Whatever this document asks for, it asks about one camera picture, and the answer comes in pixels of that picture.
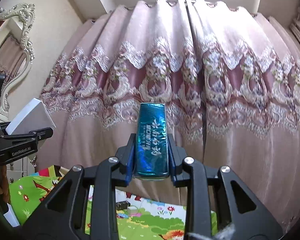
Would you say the blue teal small box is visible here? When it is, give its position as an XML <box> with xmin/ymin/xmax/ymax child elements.
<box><xmin>134</xmin><ymin>103</ymin><xmax>169</xmax><ymax>180</ymax></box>

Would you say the tall white box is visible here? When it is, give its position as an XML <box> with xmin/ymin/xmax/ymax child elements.
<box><xmin>6</xmin><ymin>98</ymin><xmax>56</xmax><ymax>135</ymax></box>

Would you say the person's left hand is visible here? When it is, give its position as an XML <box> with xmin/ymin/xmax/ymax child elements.
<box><xmin>0</xmin><ymin>165</ymin><xmax>11</xmax><ymax>204</ymax></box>

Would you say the white dresser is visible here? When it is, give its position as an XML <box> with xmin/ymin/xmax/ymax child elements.
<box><xmin>7</xmin><ymin>154</ymin><xmax>37</xmax><ymax>184</ymax></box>

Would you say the black small box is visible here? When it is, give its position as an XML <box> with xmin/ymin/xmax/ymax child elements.
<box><xmin>115</xmin><ymin>200</ymin><xmax>131</xmax><ymax>211</ymax></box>

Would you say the white translucent box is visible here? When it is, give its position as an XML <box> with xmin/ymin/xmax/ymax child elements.
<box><xmin>127</xmin><ymin>206</ymin><xmax>139</xmax><ymax>217</ymax></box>

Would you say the green cartoon tablecloth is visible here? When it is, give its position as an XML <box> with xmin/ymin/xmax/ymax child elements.
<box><xmin>8</xmin><ymin>164</ymin><xmax>218</xmax><ymax>240</ymax></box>

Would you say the ornate white mirror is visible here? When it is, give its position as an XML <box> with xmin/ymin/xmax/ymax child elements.
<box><xmin>0</xmin><ymin>3</ymin><xmax>36</xmax><ymax>121</ymax></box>

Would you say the pink embroidered curtain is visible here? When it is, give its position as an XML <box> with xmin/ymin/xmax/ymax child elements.
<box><xmin>37</xmin><ymin>0</ymin><xmax>300</xmax><ymax>231</ymax></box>

